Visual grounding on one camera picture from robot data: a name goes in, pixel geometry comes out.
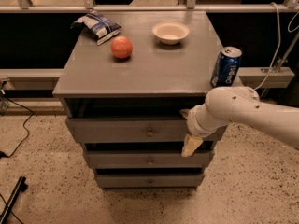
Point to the grey top drawer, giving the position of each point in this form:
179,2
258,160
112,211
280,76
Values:
123,130

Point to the grey drawer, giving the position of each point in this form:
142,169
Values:
146,159
123,130
148,180

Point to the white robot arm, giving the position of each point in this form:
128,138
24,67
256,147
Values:
224,105

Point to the grey bottom drawer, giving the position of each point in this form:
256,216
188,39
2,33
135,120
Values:
148,180

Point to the grey wooden drawer cabinet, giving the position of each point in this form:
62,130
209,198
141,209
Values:
158,80

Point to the grey middle drawer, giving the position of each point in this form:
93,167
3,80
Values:
146,159

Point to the blue Pepsi can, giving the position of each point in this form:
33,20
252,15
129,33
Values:
226,67

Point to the white paper bowl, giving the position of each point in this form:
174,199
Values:
170,33

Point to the orange round fruit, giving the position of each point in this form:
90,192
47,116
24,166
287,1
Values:
121,47

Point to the blue white chip bag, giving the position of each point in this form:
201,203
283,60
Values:
101,27

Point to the black bar on floor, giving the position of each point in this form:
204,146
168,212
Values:
20,186

